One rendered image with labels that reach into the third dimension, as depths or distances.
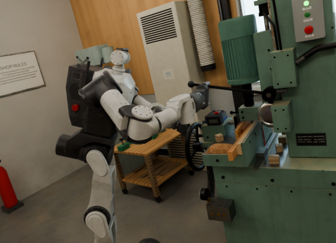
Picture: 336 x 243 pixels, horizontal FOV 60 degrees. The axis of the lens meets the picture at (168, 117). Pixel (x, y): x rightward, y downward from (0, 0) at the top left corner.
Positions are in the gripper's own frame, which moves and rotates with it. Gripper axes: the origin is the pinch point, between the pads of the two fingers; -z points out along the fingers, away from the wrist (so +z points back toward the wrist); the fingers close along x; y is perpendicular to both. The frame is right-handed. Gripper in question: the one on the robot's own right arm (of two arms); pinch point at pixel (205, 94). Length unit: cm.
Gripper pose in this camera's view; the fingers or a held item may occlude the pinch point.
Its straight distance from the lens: 144.5
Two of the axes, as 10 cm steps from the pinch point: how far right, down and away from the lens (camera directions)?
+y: 8.7, 1.5, -4.7
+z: -4.9, 3.2, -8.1
